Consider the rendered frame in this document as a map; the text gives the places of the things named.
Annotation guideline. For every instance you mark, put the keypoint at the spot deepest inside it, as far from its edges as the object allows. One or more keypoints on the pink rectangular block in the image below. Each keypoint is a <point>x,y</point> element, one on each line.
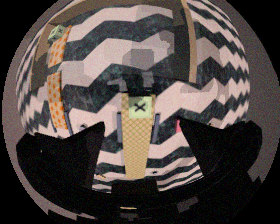
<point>177,127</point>

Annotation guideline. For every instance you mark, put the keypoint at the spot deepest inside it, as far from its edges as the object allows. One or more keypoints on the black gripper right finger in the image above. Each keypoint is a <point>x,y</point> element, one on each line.
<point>208,143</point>

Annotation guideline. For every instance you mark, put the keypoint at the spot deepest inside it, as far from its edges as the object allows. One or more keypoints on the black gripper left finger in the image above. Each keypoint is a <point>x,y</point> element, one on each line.
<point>78,152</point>

